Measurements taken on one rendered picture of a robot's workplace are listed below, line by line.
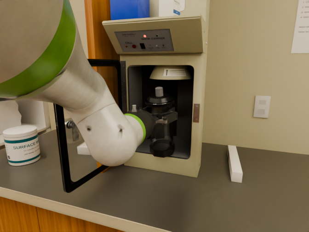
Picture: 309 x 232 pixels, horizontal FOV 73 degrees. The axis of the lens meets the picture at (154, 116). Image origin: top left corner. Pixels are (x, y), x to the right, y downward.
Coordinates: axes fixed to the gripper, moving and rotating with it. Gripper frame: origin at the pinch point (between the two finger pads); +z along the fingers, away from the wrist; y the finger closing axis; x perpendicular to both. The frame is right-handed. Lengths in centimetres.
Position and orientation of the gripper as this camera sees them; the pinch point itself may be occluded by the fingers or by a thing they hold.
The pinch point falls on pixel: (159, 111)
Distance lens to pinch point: 79.3
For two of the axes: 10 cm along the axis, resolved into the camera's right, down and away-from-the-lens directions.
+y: -9.4, -0.8, 3.2
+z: 3.3, -2.2, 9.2
